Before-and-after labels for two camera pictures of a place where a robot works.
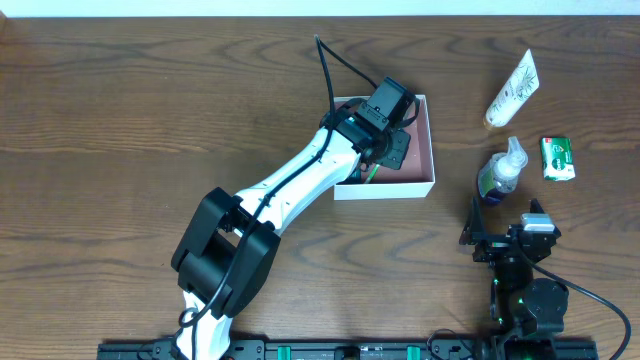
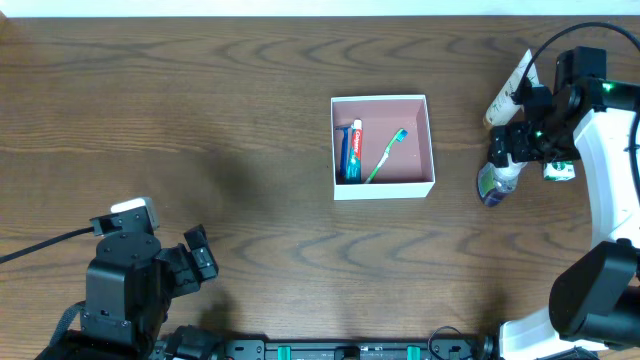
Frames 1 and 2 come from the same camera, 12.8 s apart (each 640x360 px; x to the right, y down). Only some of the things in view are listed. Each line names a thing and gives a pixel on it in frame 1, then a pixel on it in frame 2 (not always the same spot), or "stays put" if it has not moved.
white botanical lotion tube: [518, 89] stays put
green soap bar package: [557, 158] stays put
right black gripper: [498, 243] to [500, 146]
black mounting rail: [346, 349] stays put
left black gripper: [396, 151] to [198, 254]
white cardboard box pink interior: [416, 176] stays put
